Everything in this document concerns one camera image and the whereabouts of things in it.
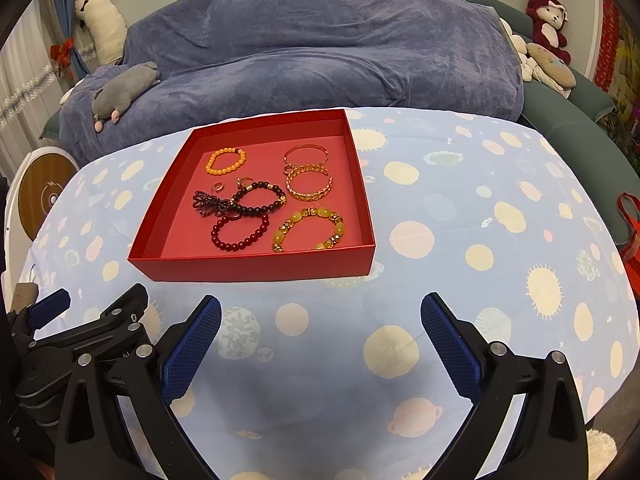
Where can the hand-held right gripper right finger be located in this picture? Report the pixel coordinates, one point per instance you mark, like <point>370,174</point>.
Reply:
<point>450,345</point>

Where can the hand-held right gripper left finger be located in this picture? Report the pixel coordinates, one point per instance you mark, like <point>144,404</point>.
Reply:
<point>192,345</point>

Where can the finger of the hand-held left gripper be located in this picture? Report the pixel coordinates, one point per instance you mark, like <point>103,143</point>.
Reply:
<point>50,306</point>
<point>120,312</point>

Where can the red cardboard box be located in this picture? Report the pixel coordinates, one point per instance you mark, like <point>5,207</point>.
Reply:
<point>250,267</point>

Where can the gold hoop earring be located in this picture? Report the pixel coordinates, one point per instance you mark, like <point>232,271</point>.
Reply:
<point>217,187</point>

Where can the tan cardboard piece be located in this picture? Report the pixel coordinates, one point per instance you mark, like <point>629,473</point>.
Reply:
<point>22,294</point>

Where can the round white wooden disc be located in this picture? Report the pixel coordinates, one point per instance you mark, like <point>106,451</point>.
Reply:
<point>42,195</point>

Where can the blue planet print tablecloth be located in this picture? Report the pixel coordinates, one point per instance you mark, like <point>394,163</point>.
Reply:
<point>450,210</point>

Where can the red tote bag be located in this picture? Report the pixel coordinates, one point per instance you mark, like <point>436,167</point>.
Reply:
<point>631,240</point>

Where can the white pillow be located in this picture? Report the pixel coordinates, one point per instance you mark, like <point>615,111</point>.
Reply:
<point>70,95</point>

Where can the white sheer curtain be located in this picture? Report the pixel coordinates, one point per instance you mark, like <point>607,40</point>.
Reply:
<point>20,85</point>

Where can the grey plush mouse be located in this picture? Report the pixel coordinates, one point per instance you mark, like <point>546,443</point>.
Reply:
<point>125,87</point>

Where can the thin rose gold bangle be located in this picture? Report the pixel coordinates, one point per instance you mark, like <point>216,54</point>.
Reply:
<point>306,147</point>

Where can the red ribbon bow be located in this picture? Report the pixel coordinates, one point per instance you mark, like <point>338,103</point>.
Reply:
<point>60,52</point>

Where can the green sofa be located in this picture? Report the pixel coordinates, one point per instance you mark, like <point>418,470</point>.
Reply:
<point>560,115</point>

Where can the white long plush toy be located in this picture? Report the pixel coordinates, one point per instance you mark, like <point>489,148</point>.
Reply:
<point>102,25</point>

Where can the beige round plush cushion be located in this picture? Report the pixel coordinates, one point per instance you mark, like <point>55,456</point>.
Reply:
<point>552,67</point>

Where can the white plush doll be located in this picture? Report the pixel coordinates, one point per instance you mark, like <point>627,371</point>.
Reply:
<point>520,57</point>

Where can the blue curtain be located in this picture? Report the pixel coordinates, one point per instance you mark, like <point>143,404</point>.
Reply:
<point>67,5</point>

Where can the red plush monkey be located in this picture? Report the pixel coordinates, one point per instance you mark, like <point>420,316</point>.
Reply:
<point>545,25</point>

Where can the blue covered sofa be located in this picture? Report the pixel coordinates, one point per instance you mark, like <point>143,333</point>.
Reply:
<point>325,35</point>

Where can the red wall banner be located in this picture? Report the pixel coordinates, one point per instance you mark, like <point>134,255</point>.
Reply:
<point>607,35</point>

